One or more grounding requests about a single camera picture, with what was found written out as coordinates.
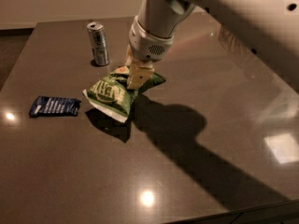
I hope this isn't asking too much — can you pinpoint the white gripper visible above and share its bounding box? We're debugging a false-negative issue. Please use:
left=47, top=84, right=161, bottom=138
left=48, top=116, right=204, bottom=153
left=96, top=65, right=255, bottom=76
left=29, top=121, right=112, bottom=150
left=125, top=17, right=174, bottom=90

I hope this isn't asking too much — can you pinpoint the green jalapeno chip bag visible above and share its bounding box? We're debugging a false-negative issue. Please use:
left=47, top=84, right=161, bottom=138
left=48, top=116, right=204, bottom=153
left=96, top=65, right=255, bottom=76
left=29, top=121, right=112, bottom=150
left=83, top=66, right=166, bottom=123

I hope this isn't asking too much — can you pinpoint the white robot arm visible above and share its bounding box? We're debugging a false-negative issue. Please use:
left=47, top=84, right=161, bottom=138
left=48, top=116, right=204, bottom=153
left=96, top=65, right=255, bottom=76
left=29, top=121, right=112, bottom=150
left=126, top=0, right=299, bottom=90

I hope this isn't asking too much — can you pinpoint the blue rxbar blueberry wrapper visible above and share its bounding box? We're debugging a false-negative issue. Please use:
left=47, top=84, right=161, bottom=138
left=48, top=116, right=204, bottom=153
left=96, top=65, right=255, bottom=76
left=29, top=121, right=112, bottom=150
left=29, top=96, right=80, bottom=118

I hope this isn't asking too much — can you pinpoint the silver drink can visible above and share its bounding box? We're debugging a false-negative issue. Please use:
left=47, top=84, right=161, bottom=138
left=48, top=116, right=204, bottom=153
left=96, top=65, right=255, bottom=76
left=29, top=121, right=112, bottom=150
left=87, top=21, right=110, bottom=66

